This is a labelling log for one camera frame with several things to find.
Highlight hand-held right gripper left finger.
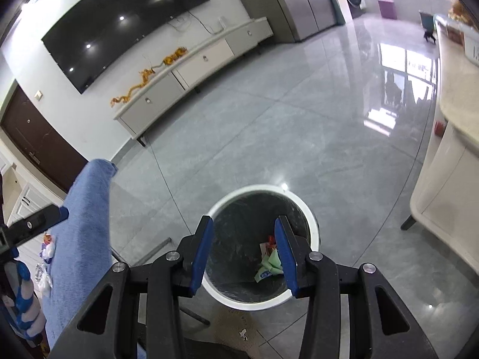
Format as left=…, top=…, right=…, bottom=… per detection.
left=48, top=215, right=214, bottom=359

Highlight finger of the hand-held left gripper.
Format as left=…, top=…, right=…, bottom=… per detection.
left=7, top=204, right=70, bottom=248

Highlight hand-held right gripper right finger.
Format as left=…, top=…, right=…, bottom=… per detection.
left=274, top=216, right=438, bottom=359

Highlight green wrapper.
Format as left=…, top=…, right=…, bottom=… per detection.
left=254, top=249, right=286, bottom=283

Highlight red wrapper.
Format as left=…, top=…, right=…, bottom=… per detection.
left=260, top=234, right=280, bottom=257

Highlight white purple wrapper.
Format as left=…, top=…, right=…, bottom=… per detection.
left=40, top=233, right=57, bottom=261

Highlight wrappers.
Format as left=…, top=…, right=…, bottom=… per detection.
left=34, top=264, right=53, bottom=293

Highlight white round trash bin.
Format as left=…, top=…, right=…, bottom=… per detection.
left=201, top=184, right=321, bottom=312

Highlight person's left hand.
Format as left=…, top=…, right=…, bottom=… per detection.
left=14, top=262, right=47, bottom=342

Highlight blue fluffy towel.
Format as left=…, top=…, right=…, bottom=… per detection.
left=39, top=159, right=147, bottom=359

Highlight round brown mat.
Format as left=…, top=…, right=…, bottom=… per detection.
left=213, top=303, right=263, bottom=345

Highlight dark brown door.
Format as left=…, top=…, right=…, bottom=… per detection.
left=0, top=84, right=90, bottom=194

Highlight white grey television cabinet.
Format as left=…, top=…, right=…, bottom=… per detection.
left=113, top=16, right=275, bottom=147

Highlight golden dragon ornament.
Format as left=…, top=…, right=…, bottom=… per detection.
left=110, top=63, right=165, bottom=106

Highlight golden tiger ornament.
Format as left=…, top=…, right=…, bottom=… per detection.
left=162, top=46, right=188, bottom=66

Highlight cream white table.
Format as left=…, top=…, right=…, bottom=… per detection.
left=400, top=13, right=479, bottom=282

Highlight silver double-door refrigerator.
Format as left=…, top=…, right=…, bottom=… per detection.
left=262, top=0, right=338, bottom=42

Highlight purple stool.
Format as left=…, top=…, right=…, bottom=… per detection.
left=378, top=0, right=397, bottom=19

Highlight teal small bin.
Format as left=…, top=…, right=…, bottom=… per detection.
left=418, top=10, right=436, bottom=31

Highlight clear food container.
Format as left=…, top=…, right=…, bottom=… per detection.
left=447, top=25, right=467, bottom=46

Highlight white plastic basket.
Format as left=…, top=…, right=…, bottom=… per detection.
left=464, top=33, right=479, bottom=65

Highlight white wall cabinets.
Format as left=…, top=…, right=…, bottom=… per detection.
left=0, top=145, right=65, bottom=229

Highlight black wall television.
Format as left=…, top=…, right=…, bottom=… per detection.
left=41, top=0, right=210, bottom=95

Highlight television cable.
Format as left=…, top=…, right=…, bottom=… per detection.
left=166, top=10, right=225, bottom=40

